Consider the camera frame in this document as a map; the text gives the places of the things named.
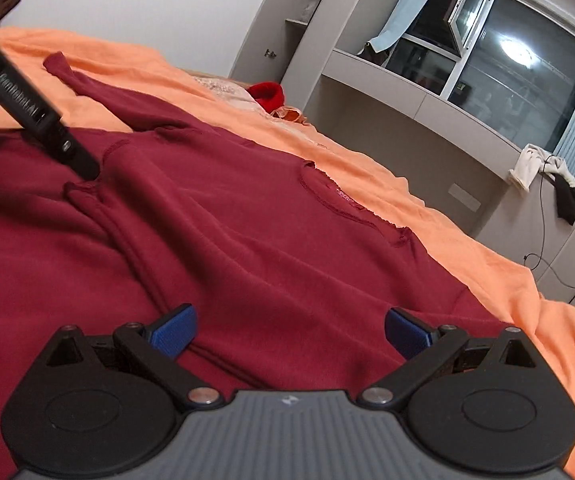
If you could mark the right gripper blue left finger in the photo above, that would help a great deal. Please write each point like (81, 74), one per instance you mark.
(151, 352)

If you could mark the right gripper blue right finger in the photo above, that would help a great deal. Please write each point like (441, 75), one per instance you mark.
(429, 353)

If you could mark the dark red knit sweater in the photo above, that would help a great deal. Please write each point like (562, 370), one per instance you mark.
(290, 277)

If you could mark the orange duvet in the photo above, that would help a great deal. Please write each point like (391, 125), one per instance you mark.
(505, 289)

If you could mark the black garment on sill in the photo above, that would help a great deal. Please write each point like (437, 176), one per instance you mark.
(564, 199)

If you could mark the white garment on sill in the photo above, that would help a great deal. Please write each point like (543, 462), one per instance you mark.
(533, 161)

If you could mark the pink patterned bedsheet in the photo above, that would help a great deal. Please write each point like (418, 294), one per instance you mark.
(234, 93)

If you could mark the bright red garment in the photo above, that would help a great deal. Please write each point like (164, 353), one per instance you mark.
(268, 94)

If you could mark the open wardrobe door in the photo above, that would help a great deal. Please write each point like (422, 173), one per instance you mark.
(272, 40)

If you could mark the window with open sash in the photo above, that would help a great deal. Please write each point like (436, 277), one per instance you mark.
(503, 62)

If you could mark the grey wardrobe unit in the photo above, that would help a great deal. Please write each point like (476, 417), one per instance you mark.
(429, 141)

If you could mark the left light blue curtain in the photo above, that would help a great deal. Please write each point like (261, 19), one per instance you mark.
(402, 16)

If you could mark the white wall socket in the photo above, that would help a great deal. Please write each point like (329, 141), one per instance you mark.
(463, 197)

